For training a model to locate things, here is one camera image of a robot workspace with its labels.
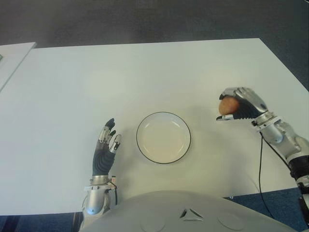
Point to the white plate with black rim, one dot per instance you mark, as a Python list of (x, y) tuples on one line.
[(163, 138)]

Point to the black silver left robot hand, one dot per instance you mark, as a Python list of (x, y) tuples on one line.
[(102, 162)]

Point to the grey robot torso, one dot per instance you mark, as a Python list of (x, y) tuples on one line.
[(188, 215)]

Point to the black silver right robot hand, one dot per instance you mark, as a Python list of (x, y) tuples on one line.
[(252, 104)]

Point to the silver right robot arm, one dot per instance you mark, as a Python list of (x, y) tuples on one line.
[(282, 135)]

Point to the red yellow apple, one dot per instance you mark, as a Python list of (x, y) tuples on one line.
[(228, 106)]

